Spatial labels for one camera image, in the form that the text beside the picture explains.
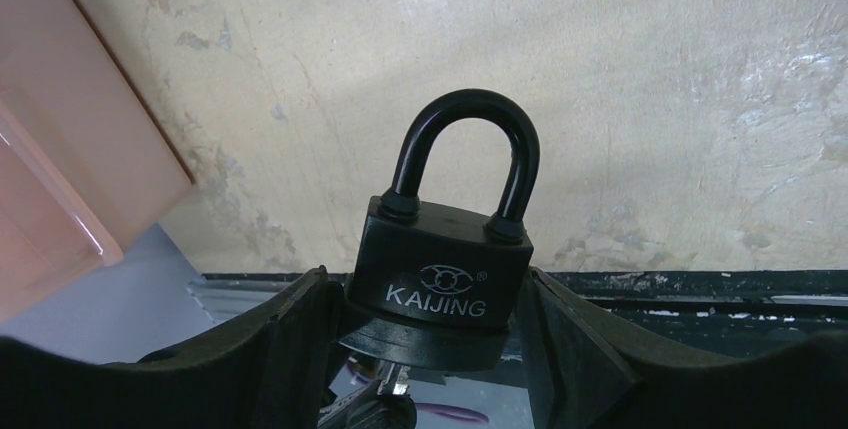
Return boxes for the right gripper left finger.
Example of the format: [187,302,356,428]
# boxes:
[1,268,342,428]

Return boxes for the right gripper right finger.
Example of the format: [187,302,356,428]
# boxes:
[516,268,847,428]

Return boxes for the black padlock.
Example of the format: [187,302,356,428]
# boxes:
[338,89,540,372]

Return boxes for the pink plastic toolbox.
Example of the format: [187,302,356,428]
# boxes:
[1,0,191,319]

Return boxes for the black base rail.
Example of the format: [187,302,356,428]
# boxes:
[201,269,848,361]

